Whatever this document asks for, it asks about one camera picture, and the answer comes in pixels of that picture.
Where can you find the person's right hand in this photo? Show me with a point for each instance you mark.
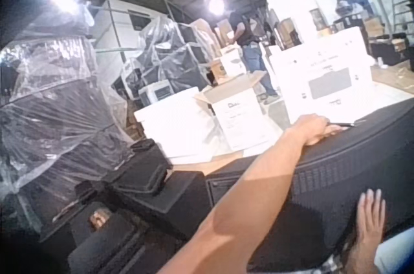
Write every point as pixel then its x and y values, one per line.
pixel 370 222

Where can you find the person's left hand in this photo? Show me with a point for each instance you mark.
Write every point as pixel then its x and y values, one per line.
pixel 313 130

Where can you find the person's left fingers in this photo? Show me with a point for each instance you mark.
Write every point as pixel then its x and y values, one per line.
pixel 336 130

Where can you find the thin black pen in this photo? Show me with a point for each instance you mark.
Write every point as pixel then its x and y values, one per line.
pixel 343 123

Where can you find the large black monitor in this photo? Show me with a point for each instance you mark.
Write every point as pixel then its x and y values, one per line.
pixel 372 154

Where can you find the large white printed carton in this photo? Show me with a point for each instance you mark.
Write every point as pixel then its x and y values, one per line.
pixel 323 80

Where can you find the open white carton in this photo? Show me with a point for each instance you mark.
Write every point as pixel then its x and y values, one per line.
pixel 242 112

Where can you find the cluttered background work shelves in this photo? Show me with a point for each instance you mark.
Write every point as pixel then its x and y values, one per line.
pixel 378 31

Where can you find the small white carton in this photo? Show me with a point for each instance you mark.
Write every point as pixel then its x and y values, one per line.
pixel 233 60

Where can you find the heap of white background cartons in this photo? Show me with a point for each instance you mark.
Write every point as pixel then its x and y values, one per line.
pixel 294 12

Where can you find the small brown carton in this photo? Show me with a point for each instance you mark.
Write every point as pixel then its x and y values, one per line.
pixel 217 68

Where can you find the closed white carton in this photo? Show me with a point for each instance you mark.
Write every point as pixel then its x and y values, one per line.
pixel 174 119

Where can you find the black boxy monitor part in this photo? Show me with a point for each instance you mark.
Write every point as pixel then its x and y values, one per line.
pixel 176 194

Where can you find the plastic-wrapped pallet of monitors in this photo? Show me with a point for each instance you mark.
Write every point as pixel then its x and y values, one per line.
pixel 171 57

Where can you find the black monitor stand base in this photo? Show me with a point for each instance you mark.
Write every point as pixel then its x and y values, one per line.
pixel 144 169

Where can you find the tall stack of white cartons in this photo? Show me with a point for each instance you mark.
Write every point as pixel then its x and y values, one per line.
pixel 119 28

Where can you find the plastic-wrapped stack of black monitors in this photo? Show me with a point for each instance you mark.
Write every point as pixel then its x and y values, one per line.
pixel 55 115

